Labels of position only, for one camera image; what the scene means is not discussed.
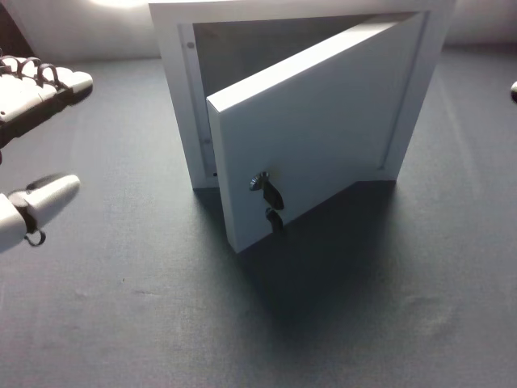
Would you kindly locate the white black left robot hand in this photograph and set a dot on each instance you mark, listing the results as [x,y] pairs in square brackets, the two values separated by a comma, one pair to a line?
[24,101]

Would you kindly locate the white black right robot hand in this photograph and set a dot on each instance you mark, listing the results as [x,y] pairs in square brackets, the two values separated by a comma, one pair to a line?
[514,91]

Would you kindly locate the white cabinet door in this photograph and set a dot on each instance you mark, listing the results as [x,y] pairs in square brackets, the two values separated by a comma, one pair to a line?
[315,133]

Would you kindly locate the white cabinet box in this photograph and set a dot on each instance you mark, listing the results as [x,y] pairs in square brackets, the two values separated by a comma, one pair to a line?
[177,101]

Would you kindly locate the dark brown background board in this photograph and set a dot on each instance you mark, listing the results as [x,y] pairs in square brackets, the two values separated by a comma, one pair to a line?
[12,28]

